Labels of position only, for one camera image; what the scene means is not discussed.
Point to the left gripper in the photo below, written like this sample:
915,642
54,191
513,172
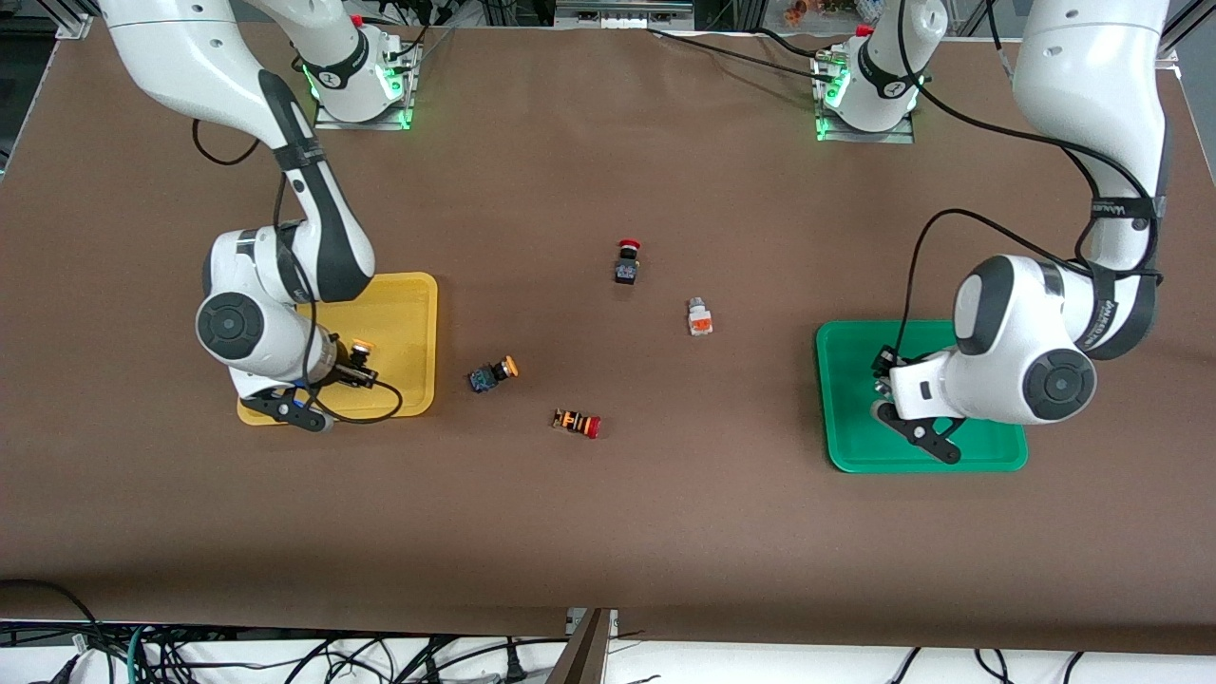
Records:
888,365

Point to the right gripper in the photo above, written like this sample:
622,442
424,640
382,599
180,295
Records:
348,370

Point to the yellow button blue body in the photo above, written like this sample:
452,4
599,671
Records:
360,348
489,376

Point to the white button orange body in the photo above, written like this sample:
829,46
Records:
700,319

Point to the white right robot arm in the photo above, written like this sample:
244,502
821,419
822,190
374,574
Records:
190,47

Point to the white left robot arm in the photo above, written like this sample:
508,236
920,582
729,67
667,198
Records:
1083,76

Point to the green plastic tray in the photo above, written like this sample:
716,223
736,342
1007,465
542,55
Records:
850,427

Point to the yellow plastic tray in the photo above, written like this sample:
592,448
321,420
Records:
408,313

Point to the red button orange striped body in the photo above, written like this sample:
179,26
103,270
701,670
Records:
576,423

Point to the red button black body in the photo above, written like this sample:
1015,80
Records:
626,268

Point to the colourful background objects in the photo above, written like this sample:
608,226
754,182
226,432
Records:
817,9

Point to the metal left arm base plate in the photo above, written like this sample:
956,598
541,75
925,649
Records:
904,133

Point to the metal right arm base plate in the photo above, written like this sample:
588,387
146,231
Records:
410,95

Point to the white table edge bracket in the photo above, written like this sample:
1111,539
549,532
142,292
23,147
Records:
574,619

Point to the metal table leg post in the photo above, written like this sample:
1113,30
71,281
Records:
584,655

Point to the small aluminium corner bracket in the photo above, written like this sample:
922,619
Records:
1170,59

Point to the aluminium frame profile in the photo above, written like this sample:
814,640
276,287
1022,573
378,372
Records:
622,11

